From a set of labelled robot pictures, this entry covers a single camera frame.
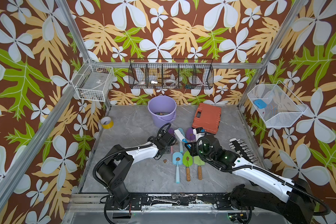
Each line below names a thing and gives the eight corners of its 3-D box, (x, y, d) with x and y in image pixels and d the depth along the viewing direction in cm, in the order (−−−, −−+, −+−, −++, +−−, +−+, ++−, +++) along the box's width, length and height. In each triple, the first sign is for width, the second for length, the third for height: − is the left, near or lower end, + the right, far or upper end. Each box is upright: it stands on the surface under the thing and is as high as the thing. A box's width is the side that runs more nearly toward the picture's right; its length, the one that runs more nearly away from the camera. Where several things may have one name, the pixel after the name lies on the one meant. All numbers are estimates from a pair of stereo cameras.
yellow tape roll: (100, 129, 109) (98, 125, 105) (103, 120, 114) (101, 116, 111) (112, 129, 109) (110, 125, 105) (115, 120, 114) (113, 116, 111)
